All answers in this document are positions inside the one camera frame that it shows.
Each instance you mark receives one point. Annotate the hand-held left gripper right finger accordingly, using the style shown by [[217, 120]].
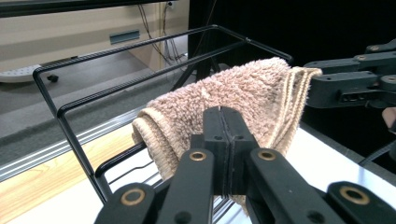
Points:
[[243, 161]]

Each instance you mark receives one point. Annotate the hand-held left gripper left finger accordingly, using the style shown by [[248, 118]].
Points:
[[218, 155]]

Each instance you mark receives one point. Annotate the beige towel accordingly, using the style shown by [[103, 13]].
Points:
[[243, 90]]

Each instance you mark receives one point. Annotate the white table mat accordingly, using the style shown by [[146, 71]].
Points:
[[311, 174]]

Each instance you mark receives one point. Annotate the black metal stand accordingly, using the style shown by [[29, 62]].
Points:
[[202, 67]]

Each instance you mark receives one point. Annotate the white power outlet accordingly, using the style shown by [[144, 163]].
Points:
[[170, 3]]

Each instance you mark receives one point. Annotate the light wooden desk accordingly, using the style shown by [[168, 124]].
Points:
[[62, 34]]

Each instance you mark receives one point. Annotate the white chair base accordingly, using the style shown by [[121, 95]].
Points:
[[18, 74]]

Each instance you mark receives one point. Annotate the aluminium floor rail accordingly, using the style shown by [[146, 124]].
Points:
[[62, 146]]

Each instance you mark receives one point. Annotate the black frame crossbar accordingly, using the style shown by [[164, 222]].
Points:
[[62, 6]]

